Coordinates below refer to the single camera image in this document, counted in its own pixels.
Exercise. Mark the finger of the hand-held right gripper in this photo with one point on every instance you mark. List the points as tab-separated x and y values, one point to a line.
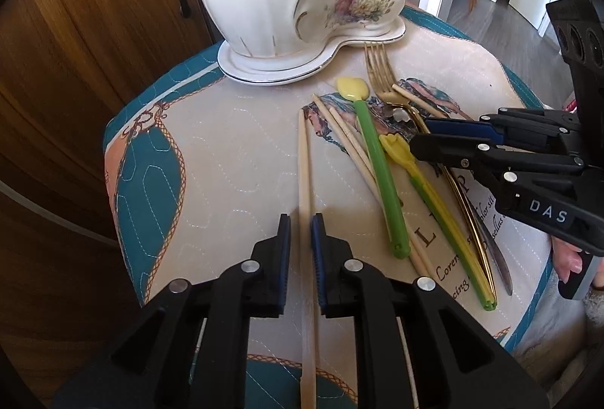
457	128
443	149

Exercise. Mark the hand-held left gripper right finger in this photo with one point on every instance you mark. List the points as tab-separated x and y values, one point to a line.
317	263

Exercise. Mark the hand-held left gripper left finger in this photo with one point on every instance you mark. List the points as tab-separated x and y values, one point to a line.
283	258

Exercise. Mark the silver metal fork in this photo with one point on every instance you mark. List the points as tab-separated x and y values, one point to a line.
498	258

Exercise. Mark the yellow plastic fork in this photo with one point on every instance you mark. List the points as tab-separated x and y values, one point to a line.
448	225

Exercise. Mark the gold metal fork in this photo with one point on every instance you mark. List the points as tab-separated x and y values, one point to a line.
380	74

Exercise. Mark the person's right hand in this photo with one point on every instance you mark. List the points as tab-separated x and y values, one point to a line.
568	260

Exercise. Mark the printed quilted cloth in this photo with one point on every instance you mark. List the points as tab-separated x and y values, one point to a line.
212	163

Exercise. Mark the white gold-rimmed ceramic saucer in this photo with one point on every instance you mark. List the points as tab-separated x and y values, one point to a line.
264	73

